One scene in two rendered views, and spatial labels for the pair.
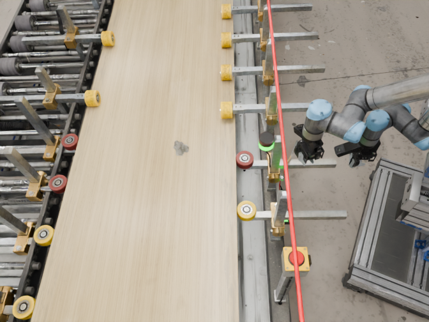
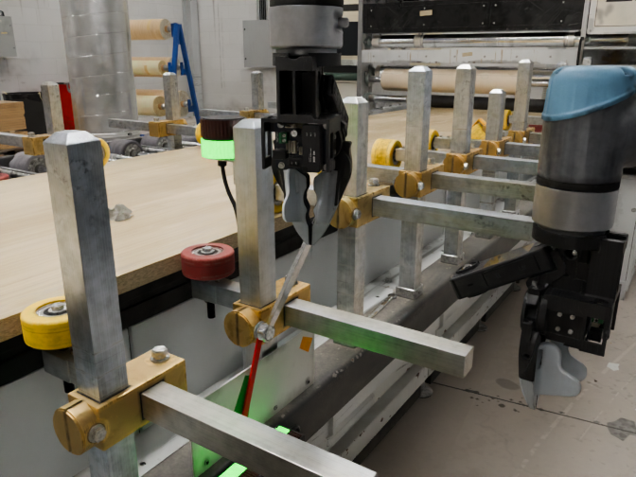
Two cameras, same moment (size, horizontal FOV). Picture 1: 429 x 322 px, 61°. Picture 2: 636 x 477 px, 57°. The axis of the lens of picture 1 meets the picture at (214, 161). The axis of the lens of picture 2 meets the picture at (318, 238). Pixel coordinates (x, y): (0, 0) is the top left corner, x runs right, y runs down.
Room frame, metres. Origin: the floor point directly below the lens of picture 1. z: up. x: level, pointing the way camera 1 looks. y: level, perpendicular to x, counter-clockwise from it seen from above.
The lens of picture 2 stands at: (0.20, -0.66, 1.19)
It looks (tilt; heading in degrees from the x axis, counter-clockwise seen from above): 18 degrees down; 27
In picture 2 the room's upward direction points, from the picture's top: straight up
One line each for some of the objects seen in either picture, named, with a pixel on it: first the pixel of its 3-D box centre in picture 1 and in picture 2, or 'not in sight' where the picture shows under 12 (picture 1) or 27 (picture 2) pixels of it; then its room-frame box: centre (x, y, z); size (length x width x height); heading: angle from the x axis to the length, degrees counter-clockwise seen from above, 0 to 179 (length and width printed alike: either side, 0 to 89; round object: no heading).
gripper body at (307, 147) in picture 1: (310, 144); (305, 113); (0.75, -0.37, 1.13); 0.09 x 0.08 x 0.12; 14
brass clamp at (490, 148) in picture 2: (262, 11); (495, 148); (1.82, -0.37, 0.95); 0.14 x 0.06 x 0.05; 174
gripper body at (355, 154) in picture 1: (365, 147); (571, 284); (0.81, -0.64, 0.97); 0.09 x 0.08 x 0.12; 84
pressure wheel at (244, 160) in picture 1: (244, 163); (209, 282); (0.86, -0.14, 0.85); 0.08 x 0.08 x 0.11
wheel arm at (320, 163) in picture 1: (286, 164); (313, 319); (0.84, -0.33, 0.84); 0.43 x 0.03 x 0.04; 84
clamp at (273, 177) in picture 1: (272, 167); (267, 310); (0.83, -0.26, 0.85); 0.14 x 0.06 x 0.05; 174
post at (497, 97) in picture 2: (261, 25); (489, 179); (1.80, -0.37, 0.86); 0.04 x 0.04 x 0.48; 84
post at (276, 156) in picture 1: (274, 168); (258, 298); (0.81, -0.26, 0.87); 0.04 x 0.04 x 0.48; 84
